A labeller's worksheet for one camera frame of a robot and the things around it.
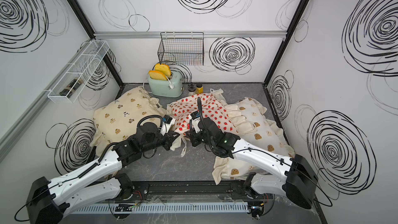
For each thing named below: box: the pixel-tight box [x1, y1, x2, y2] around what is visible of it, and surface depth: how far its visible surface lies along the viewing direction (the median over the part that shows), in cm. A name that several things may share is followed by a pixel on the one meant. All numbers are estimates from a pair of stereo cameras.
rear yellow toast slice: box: [154, 63, 172, 77], surface depth 104 cm
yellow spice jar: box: [196, 84, 204, 94], surface depth 110 cm
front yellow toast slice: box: [148, 70, 168, 81], surface depth 101 cm
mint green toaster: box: [147, 71, 184, 98], surface depth 104 cm
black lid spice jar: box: [187, 82, 197, 96], surface depth 107 cm
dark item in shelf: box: [59, 76, 84, 98], surface depth 69 cm
